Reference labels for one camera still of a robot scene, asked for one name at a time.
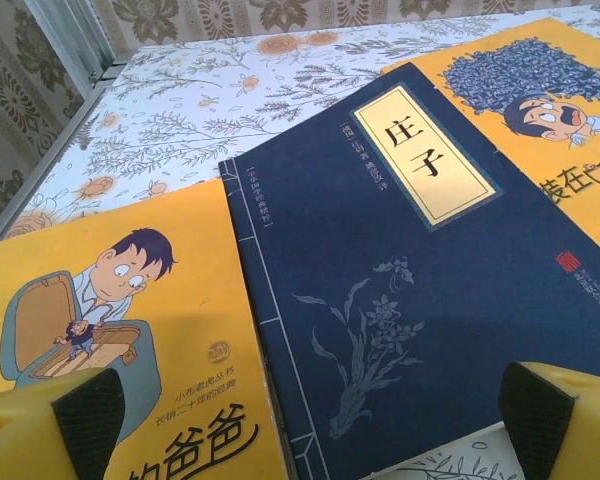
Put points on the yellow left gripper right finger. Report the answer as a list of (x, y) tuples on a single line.
[(580, 430)]

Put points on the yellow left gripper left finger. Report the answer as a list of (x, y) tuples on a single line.
[(25, 430)]

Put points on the yellow book with suitcase picture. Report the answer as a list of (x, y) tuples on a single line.
[(190, 310)]

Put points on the navy book with flower drawing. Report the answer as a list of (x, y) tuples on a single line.
[(380, 260)]

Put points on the yellow book with blue pile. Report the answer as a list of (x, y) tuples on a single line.
[(555, 165)]

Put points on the floral tablecloth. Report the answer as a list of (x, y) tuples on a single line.
[(205, 100)]

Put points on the aluminium side rail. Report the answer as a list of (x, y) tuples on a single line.
[(55, 150)]

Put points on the aluminium corner post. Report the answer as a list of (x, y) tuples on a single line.
[(70, 30)]

